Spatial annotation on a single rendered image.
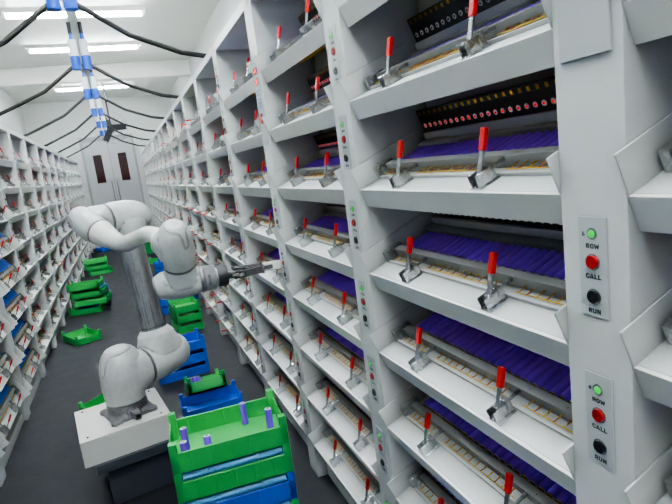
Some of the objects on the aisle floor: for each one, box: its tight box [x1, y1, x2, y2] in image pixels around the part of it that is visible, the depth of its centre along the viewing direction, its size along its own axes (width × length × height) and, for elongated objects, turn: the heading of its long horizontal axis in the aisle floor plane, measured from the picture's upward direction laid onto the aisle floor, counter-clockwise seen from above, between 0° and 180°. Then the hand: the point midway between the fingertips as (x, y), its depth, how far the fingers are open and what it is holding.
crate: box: [183, 368, 227, 394], centre depth 295 cm, size 30×20×8 cm
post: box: [244, 0, 331, 477], centre depth 198 cm, size 20×9×178 cm, turn 147°
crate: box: [179, 380, 243, 417], centre depth 279 cm, size 30×20×8 cm
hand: (271, 265), depth 194 cm, fingers closed
